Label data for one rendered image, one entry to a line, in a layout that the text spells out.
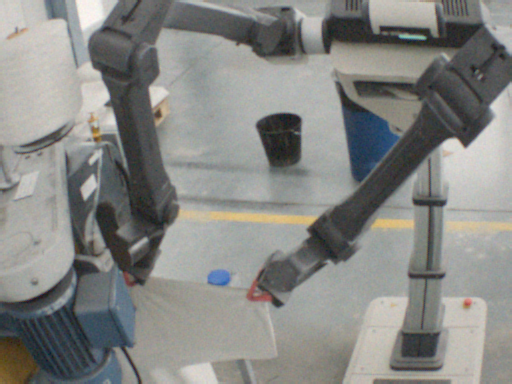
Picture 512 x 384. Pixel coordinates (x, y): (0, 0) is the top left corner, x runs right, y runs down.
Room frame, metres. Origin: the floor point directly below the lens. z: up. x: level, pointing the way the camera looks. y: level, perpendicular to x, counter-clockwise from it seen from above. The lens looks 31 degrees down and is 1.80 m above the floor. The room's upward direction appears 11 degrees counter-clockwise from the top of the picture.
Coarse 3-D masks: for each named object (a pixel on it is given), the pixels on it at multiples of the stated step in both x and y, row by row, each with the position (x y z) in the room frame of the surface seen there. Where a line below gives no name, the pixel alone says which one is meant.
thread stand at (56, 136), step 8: (16, 32) 0.78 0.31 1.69; (72, 120) 0.80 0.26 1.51; (64, 128) 0.77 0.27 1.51; (72, 128) 0.77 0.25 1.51; (48, 136) 0.75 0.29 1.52; (56, 136) 0.75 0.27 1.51; (64, 136) 0.75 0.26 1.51; (32, 144) 0.74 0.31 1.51; (40, 144) 0.74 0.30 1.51; (48, 144) 0.73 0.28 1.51; (0, 152) 0.82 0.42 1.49; (16, 152) 0.74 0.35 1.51; (24, 152) 0.73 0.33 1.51; (32, 152) 0.72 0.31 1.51; (0, 160) 0.83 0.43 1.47; (8, 176) 0.83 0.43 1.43; (16, 176) 0.84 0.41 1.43; (0, 184) 0.82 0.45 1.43; (8, 184) 0.81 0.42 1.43; (16, 184) 0.82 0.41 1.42
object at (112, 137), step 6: (102, 126) 1.21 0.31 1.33; (108, 126) 1.20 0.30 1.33; (114, 126) 1.19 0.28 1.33; (108, 132) 1.16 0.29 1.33; (114, 132) 1.15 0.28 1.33; (102, 138) 1.16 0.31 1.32; (108, 138) 1.16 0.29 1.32; (114, 138) 1.15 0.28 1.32; (114, 144) 1.15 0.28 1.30; (120, 144) 1.15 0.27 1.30; (120, 150) 1.15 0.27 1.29; (126, 162) 1.15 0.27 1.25
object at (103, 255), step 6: (96, 234) 0.93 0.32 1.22; (90, 240) 0.91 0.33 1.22; (96, 240) 0.91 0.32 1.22; (96, 246) 0.91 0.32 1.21; (102, 246) 0.92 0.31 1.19; (84, 252) 0.92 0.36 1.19; (96, 252) 0.91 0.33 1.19; (102, 252) 0.92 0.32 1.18; (108, 252) 0.93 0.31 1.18; (102, 258) 0.90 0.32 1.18; (108, 258) 0.92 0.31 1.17; (108, 264) 0.91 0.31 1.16; (108, 270) 0.91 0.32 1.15
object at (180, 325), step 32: (128, 288) 0.98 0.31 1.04; (160, 288) 0.94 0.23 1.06; (192, 288) 0.91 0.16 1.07; (224, 288) 0.88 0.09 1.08; (160, 320) 0.96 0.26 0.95; (192, 320) 0.92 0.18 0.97; (224, 320) 0.89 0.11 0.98; (256, 320) 0.86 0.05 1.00; (128, 352) 0.97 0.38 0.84; (160, 352) 0.95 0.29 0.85; (192, 352) 0.93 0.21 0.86; (224, 352) 0.90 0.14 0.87; (256, 352) 0.87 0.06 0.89
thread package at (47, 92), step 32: (32, 32) 0.75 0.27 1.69; (64, 32) 0.78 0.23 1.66; (0, 64) 0.70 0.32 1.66; (32, 64) 0.71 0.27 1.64; (64, 64) 0.75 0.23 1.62; (0, 96) 0.71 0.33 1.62; (32, 96) 0.71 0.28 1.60; (64, 96) 0.74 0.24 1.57; (0, 128) 0.71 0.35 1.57; (32, 128) 0.70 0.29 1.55
